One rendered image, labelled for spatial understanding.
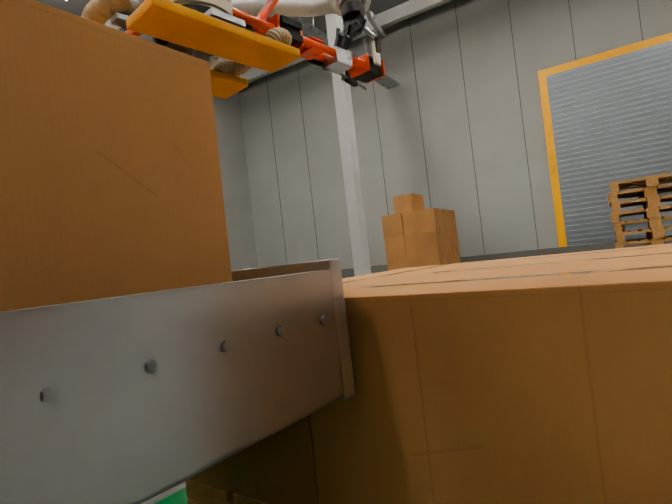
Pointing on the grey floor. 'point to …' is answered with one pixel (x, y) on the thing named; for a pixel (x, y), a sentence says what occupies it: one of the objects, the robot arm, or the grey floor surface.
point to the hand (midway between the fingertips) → (359, 69)
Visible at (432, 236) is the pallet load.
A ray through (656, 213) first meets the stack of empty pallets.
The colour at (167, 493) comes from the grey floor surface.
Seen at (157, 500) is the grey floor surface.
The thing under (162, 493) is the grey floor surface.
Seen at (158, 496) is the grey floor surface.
